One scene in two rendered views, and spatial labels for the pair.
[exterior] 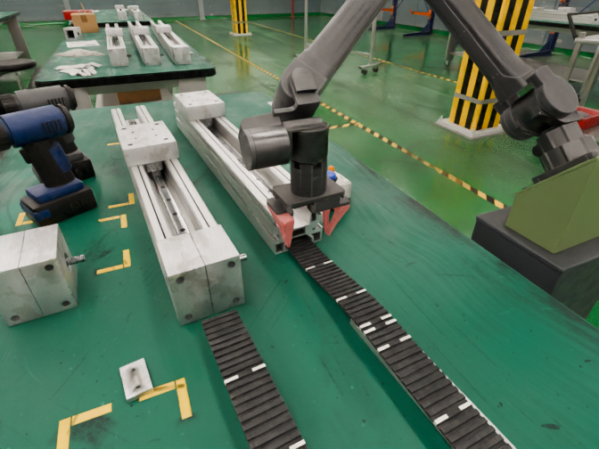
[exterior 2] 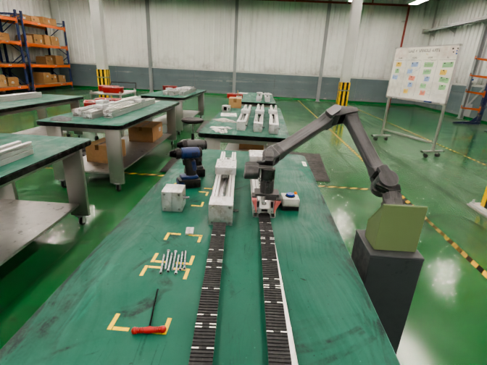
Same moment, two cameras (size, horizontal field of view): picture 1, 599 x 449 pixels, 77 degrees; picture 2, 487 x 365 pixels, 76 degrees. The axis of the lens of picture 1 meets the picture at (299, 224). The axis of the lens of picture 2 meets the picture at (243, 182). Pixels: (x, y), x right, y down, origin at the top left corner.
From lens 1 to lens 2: 80 cm
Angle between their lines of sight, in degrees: 27
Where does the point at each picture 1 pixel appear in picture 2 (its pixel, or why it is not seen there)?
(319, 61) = (280, 147)
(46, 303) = (174, 206)
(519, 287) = (340, 252)
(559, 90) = (388, 175)
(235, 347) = (219, 229)
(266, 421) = (217, 244)
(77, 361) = (176, 223)
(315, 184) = (267, 189)
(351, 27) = (299, 137)
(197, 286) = (217, 211)
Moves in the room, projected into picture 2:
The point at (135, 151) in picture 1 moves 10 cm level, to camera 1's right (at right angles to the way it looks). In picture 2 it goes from (219, 168) to (236, 171)
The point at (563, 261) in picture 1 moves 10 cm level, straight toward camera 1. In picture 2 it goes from (375, 253) to (354, 257)
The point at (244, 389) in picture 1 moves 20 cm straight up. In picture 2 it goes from (215, 237) to (216, 187)
